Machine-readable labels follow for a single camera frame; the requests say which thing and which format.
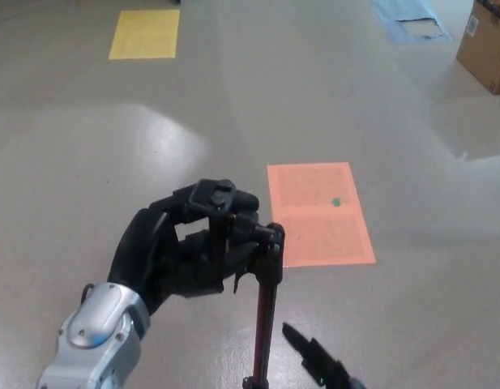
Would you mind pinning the orange paper sheet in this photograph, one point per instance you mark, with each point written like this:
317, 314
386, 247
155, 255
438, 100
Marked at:
314, 182

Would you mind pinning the torn blue sheet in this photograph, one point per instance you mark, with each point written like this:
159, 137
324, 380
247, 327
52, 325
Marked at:
389, 24

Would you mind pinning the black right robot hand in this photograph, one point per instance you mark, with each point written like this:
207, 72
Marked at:
324, 364

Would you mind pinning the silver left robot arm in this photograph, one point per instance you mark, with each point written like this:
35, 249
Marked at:
95, 336

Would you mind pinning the black phone stand tripod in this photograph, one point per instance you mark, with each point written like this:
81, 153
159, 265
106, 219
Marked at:
267, 316

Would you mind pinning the small green sticker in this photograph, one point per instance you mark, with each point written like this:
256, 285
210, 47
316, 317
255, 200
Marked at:
335, 202

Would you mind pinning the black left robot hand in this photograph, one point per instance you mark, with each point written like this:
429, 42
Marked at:
140, 251

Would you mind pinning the brown cardboard box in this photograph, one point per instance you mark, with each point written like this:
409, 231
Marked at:
484, 52

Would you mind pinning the yellow paper sheet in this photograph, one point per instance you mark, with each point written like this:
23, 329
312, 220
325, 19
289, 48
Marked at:
145, 34

